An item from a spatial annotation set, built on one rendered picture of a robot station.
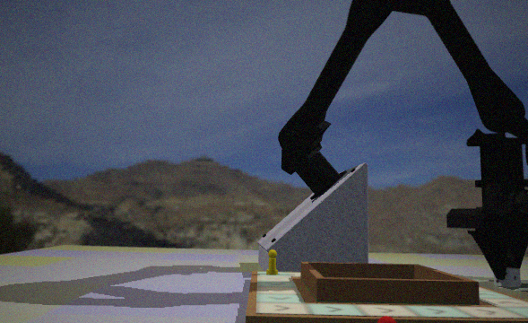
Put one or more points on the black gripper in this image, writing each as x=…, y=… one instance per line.
x=501, y=235

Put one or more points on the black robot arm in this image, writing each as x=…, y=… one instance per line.
x=500, y=110

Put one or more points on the white die with black pips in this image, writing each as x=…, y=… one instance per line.
x=512, y=278

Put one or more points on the yellow pawn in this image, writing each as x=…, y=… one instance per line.
x=272, y=263

